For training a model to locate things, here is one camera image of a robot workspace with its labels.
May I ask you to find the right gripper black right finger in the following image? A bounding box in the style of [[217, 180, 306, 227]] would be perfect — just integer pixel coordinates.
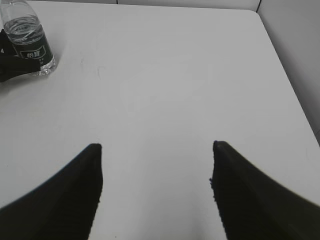
[[210, 141, 320, 240]]

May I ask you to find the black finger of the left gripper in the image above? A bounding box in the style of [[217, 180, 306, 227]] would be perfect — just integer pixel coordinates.
[[0, 29, 41, 83]]

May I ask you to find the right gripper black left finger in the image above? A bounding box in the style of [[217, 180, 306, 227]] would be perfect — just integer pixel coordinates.
[[0, 143, 103, 240]]

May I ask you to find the clear water bottle green label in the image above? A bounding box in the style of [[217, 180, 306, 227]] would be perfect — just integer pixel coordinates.
[[0, 0, 56, 76]]

